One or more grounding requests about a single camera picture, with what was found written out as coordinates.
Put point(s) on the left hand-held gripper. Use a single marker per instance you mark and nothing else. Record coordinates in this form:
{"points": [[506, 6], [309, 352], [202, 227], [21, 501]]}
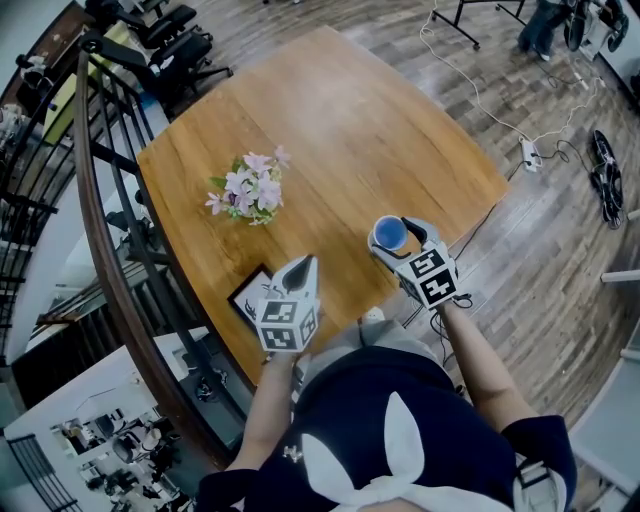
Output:
{"points": [[280, 315]]}

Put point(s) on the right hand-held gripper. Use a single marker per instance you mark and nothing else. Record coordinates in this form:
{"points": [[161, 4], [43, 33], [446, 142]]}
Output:
{"points": [[430, 275]]}

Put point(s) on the blue plastic cup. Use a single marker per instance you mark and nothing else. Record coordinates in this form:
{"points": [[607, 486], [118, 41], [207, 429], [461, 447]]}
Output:
{"points": [[390, 231]]}

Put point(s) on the person's left forearm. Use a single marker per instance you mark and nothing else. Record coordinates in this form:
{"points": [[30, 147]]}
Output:
{"points": [[267, 415]]}

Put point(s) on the person's right forearm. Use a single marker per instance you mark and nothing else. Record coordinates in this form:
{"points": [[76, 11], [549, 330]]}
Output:
{"points": [[480, 370]]}

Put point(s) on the black framed deer picture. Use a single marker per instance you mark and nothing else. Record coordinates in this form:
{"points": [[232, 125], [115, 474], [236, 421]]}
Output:
{"points": [[247, 297]]}

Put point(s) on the person's white shoe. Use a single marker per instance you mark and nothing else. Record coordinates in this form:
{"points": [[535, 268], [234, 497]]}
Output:
{"points": [[373, 315]]}

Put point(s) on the person's grey shorts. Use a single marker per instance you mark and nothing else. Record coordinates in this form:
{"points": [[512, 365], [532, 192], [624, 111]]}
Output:
{"points": [[380, 337]]}

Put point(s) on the white pot of pink flowers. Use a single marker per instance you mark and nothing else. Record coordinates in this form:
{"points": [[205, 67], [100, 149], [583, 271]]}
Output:
{"points": [[250, 192]]}

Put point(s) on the person's navy shirt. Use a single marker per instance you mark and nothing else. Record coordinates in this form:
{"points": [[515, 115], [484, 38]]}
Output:
{"points": [[350, 415]]}

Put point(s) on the white power strip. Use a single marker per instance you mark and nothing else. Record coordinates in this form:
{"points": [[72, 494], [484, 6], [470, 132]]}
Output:
{"points": [[530, 155]]}

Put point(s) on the person's white bow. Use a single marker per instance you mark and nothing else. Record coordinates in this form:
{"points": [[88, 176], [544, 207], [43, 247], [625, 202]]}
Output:
{"points": [[405, 440]]}

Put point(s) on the brown wooden handrail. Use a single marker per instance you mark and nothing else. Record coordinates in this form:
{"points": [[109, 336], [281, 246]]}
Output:
{"points": [[100, 225]]}

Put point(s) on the white panel edge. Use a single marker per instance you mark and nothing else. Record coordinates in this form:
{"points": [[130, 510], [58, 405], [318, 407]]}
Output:
{"points": [[622, 276]]}

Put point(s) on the black metal railing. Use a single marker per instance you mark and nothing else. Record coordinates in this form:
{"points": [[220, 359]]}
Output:
{"points": [[117, 157]]}

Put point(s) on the whiteboard on black stand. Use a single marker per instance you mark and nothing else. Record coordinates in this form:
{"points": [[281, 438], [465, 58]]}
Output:
{"points": [[465, 22]]}

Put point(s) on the black office chair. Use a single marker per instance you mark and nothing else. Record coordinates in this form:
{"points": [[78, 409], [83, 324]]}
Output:
{"points": [[175, 50]]}

